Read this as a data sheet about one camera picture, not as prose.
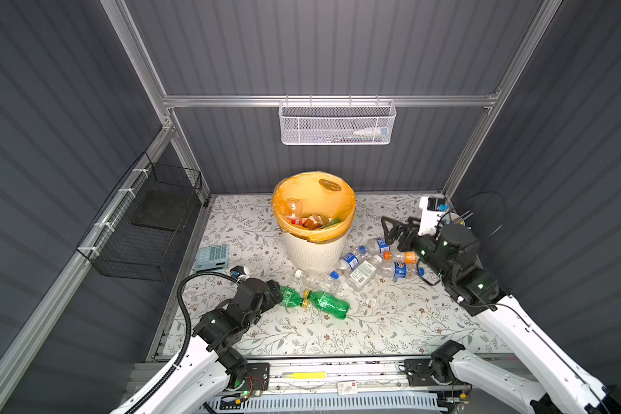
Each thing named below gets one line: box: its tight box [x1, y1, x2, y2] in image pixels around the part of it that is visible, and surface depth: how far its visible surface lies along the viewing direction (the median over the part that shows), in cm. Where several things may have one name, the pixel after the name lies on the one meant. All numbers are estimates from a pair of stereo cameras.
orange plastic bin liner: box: [271, 170, 358, 244], surface depth 89 cm
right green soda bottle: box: [301, 289, 352, 320], surface depth 86 cm
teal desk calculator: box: [194, 244, 229, 272], surface depth 99 cm
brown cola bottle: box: [301, 214, 324, 231], surface depth 91 cm
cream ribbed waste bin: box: [282, 232, 347, 272], surface depth 84 cm
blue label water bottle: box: [338, 244, 367, 274], surface depth 95 cm
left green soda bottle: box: [280, 285, 312, 308], surface depth 88 cm
